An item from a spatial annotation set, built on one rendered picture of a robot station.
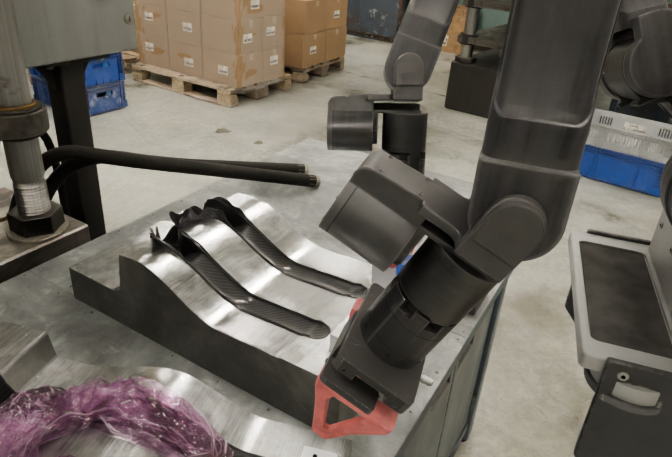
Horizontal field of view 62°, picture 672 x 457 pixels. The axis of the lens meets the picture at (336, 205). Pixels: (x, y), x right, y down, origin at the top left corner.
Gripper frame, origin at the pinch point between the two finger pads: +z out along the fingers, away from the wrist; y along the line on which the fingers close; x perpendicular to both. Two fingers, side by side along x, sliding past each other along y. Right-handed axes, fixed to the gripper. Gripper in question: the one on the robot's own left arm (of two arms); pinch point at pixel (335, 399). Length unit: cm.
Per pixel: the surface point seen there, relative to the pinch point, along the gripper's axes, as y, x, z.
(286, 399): -13.9, -1.2, 19.8
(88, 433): 3.6, -17.3, 20.6
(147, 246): -23.8, -29.5, 21.9
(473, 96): -438, 24, 81
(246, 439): -4.1, -3.3, 17.4
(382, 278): -27.5, 0.6, 5.3
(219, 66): -369, -159, 159
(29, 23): -55, -80, 22
